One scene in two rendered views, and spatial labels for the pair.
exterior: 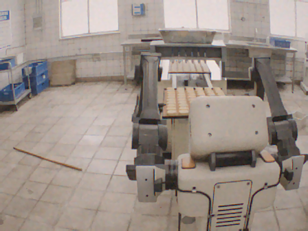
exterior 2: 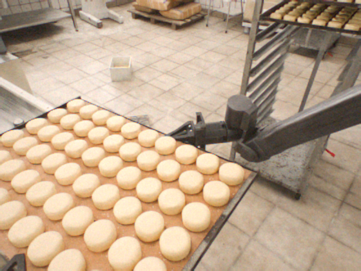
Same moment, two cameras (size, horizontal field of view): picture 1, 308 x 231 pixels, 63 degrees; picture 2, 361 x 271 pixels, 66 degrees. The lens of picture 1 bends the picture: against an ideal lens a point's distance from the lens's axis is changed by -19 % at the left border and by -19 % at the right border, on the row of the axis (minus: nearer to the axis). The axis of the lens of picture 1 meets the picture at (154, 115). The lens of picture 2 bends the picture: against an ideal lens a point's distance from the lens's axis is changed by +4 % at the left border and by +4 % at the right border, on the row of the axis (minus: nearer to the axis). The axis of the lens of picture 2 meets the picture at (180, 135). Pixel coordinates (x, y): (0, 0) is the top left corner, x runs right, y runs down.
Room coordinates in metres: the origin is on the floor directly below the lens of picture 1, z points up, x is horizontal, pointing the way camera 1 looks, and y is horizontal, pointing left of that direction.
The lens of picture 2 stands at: (1.27, -0.02, 1.43)
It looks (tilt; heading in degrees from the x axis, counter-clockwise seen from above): 39 degrees down; 303
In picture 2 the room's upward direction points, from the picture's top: straight up
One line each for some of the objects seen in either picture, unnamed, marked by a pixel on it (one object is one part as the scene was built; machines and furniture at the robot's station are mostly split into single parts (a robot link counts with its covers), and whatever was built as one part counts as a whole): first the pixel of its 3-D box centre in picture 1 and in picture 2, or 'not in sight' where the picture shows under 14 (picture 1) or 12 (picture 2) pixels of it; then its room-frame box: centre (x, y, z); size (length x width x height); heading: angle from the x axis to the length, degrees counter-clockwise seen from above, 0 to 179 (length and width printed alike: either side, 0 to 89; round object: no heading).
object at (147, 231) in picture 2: not in sight; (149, 226); (1.46, -0.21, 1.01); 0.05 x 0.05 x 0.02
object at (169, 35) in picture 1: (188, 35); not in sight; (2.90, -0.36, 1.25); 0.56 x 0.29 x 0.14; 85
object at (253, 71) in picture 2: not in sight; (274, 53); (1.66, -1.63, 0.78); 0.64 x 0.03 x 0.03; 87
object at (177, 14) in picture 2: not in sight; (182, 10); (3.89, -4.10, 0.19); 0.72 x 0.42 x 0.15; 87
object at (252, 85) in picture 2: not in sight; (270, 68); (1.66, -1.63, 0.69); 0.64 x 0.03 x 0.03; 87
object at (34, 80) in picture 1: (35, 78); not in sight; (5.84, 2.55, 0.30); 0.60 x 0.40 x 0.20; 172
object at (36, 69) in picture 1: (34, 69); not in sight; (5.84, 2.55, 0.50); 0.60 x 0.40 x 0.20; 175
